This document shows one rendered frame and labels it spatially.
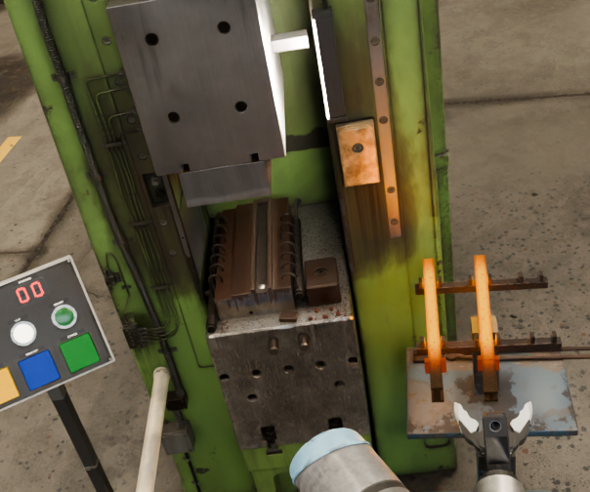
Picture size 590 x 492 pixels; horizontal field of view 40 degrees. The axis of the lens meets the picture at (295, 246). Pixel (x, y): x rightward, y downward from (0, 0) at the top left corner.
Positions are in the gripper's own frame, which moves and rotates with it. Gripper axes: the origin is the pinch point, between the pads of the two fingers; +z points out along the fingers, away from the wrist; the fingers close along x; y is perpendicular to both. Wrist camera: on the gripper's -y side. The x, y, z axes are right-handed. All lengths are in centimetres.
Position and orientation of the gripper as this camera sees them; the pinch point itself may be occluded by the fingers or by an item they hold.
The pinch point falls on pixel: (491, 398)
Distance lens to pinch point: 174.3
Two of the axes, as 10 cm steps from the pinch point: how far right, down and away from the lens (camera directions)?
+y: 1.6, 7.9, 5.9
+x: 9.8, -0.5, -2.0
